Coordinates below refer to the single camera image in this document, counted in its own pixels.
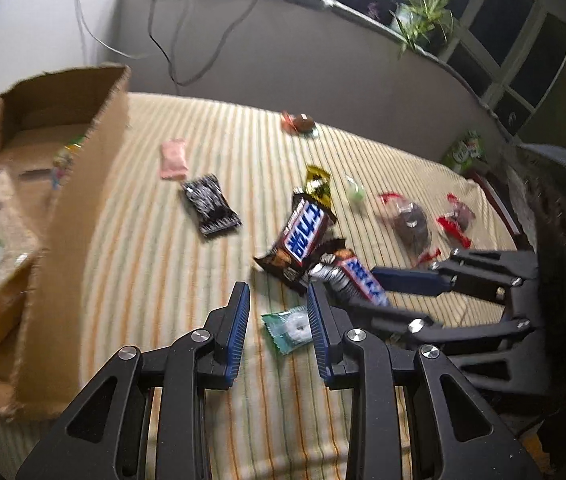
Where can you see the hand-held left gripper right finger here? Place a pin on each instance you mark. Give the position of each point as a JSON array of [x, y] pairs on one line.
[[318, 335]]

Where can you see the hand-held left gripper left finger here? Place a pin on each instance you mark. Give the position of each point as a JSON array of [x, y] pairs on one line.
[[240, 330]]

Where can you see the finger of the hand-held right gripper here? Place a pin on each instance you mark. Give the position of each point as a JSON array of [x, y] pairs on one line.
[[413, 280], [403, 322]]

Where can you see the green mint candy packet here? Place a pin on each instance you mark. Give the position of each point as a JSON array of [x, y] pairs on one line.
[[290, 327]]

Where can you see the large red-wrapped chocolate pastry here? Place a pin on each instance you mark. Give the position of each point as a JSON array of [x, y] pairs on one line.
[[410, 227]]

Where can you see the brown chocolate bar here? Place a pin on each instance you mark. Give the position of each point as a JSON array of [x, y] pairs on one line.
[[358, 277], [298, 240]]

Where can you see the brown cardboard box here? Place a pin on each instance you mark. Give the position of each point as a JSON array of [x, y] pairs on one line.
[[78, 260]]

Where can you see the pink snack packet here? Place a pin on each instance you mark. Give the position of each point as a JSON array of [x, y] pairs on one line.
[[173, 160]]

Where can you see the small red-wrapped chocolate pastry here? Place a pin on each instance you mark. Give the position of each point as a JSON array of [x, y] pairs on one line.
[[458, 220]]

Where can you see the striped blanket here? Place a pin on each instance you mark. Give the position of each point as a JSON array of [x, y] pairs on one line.
[[163, 270]]

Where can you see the green jelly cup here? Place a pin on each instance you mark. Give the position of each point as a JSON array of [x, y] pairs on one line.
[[356, 192]]

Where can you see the black snack packet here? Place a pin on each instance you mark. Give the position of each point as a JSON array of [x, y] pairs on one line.
[[210, 205]]

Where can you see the gold and black packet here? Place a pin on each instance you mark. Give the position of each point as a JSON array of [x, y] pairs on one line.
[[318, 185]]

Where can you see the green printed box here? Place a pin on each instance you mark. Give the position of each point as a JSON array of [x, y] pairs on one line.
[[465, 150]]

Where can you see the dark cloth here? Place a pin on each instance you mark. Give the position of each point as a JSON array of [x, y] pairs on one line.
[[558, 195]]

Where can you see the colourful candy packet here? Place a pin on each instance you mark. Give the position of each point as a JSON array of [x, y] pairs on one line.
[[63, 162]]

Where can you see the potted green plant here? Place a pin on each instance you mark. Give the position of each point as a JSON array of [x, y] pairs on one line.
[[420, 15]]

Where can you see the white window frame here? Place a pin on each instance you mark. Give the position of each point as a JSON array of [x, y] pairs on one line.
[[543, 5]]

